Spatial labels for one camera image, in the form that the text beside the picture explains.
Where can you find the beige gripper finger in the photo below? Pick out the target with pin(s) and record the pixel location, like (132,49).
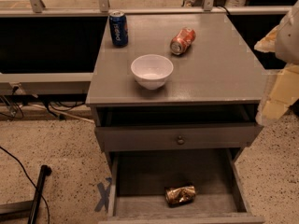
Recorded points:
(285,92)
(268,43)

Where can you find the orange gold can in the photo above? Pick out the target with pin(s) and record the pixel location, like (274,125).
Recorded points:
(180,195)

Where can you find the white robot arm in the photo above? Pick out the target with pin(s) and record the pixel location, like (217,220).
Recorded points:
(287,50)

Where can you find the red soda can lying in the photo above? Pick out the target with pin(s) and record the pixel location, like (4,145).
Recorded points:
(180,43)

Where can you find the grey wooden drawer cabinet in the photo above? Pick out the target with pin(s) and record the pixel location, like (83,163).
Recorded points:
(218,68)

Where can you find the round metal drawer knob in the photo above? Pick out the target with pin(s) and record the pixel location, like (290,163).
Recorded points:
(180,140)

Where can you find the blue pepsi can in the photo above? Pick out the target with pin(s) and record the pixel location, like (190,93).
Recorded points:
(118,28)

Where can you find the grey top drawer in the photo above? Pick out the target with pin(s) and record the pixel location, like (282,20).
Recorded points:
(157,127)

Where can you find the grey open middle drawer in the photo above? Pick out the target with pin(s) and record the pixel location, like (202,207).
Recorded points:
(199,186)

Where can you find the white plastic bowl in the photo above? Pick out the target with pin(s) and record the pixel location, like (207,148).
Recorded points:
(152,71)

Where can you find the black metal stand leg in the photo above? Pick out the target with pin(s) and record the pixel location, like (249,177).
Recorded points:
(30,208)

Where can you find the grey metal railing frame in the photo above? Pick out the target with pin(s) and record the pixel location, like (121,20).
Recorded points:
(52,77)

